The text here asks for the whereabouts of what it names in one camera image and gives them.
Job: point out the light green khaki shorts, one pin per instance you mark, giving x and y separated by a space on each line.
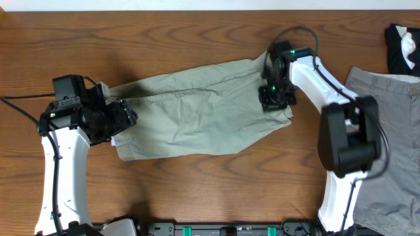
212 109

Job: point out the grey shorts on pile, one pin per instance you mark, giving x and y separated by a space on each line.
389 204

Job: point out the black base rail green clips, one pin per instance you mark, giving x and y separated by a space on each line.
289 226

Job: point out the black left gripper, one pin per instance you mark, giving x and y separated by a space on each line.
123 118

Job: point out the black and white garment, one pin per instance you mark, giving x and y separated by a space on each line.
402 50

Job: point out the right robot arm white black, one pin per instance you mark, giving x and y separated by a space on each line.
349 139

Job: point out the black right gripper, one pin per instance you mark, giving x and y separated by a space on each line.
269 105

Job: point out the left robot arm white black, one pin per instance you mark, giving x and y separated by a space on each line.
78 119

